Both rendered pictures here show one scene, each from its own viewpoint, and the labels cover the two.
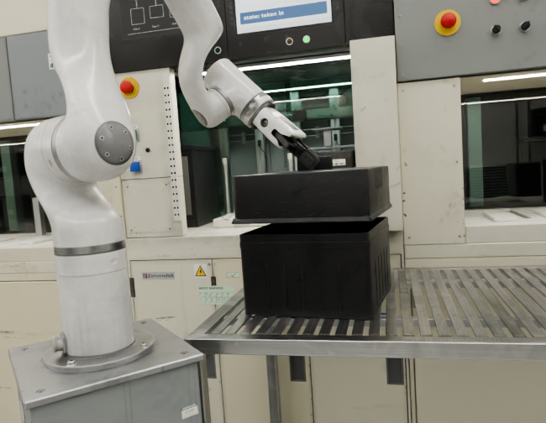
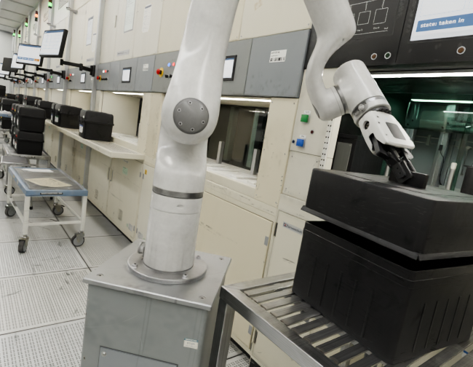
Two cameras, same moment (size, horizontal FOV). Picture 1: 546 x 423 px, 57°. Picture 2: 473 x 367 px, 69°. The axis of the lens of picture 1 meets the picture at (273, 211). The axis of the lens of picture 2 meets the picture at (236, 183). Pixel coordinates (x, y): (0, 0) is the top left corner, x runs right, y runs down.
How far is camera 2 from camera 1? 0.43 m
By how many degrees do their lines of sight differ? 38
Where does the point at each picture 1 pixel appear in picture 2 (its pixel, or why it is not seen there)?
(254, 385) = not seen: hidden behind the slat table
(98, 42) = (212, 34)
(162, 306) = (289, 251)
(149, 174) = (308, 150)
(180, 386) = (188, 321)
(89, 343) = (150, 258)
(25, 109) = (250, 88)
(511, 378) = not seen: outside the picture
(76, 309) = (150, 230)
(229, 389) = not seen: hidden behind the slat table
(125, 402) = (145, 311)
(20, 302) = (218, 212)
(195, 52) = (318, 50)
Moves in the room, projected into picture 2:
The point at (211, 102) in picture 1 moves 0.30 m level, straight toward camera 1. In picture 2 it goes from (324, 98) to (265, 69)
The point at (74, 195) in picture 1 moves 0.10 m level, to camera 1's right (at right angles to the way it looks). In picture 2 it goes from (178, 150) to (209, 157)
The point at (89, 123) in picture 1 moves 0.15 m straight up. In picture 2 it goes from (174, 97) to (184, 17)
